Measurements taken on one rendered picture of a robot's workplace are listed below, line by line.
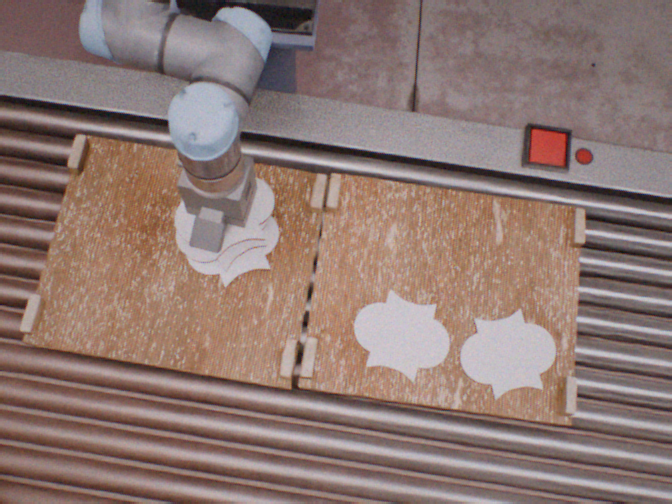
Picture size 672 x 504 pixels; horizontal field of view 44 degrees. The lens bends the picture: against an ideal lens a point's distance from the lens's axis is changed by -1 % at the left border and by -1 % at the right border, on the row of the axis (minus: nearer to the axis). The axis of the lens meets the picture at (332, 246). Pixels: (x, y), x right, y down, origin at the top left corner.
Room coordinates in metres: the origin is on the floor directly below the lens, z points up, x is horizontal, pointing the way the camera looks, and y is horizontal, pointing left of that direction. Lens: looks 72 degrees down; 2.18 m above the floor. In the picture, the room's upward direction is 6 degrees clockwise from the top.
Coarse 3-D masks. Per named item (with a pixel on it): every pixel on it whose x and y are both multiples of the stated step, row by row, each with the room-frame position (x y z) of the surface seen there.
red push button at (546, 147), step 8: (536, 136) 0.65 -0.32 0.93; (544, 136) 0.65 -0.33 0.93; (552, 136) 0.65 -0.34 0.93; (560, 136) 0.65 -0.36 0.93; (536, 144) 0.63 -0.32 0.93; (544, 144) 0.63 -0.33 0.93; (552, 144) 0.64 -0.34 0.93; (560, 144) 0.64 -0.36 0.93; (528, 152) 0.62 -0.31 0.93; (536, 152) 0.62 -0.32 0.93; (544, 152) 0.62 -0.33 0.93; (552, 152) 0.62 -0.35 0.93; (560, 152) 0.62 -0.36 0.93; (536, 160) 0.60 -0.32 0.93; (544, 160) 0.60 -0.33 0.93; (552, 160) 0.61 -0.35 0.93; (560, 160) 0.61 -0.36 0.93
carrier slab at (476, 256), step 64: (384, 192) 0.51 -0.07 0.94; (448, 192) 0.53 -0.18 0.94; (320, 256) 0.40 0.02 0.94; (384, 256) 0.41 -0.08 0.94; (448, 256) 0.42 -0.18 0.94; (512, 256) 0.43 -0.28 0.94; (576, 256) 0.44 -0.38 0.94; (320, 320) 0.29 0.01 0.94; (448, 320) 0.32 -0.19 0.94; (320, 384) 0.20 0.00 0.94; (384, 384) 0.21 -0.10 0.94; (448, 384) 0.22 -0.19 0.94
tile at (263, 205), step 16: (256, 192) 0.45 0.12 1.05; (272, 192) 0.45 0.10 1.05; (256, 208) 0.42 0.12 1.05; (272, 208) 0.42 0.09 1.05; (176, 224) 0.38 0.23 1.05; (192, 224) 0.39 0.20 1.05; (256, 224) 0.40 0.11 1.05; (224, 240) 0.37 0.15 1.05; (240, 240) 0.37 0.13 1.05; (256, 240) 0.38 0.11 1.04
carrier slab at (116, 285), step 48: (96, 144) 0.54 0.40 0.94; (144, 144) 0.55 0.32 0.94; (96, 192) 0.46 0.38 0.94; (144, 192) 0.47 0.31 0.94; (288, 192) 0.50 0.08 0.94; (96, 240) 0.38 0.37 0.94; (144, 240) 0.39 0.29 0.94; (288, 240) 0.42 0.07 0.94; (48, 288) 0.30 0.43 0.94; (96, 288) 0.31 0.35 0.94; (144, 288) 0.31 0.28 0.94; (192, 288) 0.32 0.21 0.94; (240, 288) 0.33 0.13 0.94; (288, 288) 0.34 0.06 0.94; (48, 336) 0.22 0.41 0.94; (96, 336) 0.23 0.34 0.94; (144, 336) 0.24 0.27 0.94; (192, 336) 0.25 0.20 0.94; (240, 336) 0.26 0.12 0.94; (288, 336) 0.26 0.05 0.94; (288, 384) 0.19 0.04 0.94
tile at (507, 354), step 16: (480, 320) 0.32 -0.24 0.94; (512, 320) 0.32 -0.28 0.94; (480, 336) 0.29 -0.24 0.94; (496, 336) 0.30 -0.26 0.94; (512, 336) 0.30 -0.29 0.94; (528, 336) 0.30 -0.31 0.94; (544, 336) 0.30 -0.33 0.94; (464, 352) 0.27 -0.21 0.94; (480, 352) 0.27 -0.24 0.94; (496, 352) 0.27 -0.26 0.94; (512, 352) 0.27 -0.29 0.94; (528, 352) 0.28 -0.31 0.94; (544, 352) 0.28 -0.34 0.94; (464, 368) 0.24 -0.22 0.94; (480, 368) 0.24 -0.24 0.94; (496, 368) 0.25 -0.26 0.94; (512, 368) 0.25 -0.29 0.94; (528, 368) 0.25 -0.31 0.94; (544, 368) 0.26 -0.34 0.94; (496, 384) 0.22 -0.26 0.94; (512, 384) 0.23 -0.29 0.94; (528, 384) 0.23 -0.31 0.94
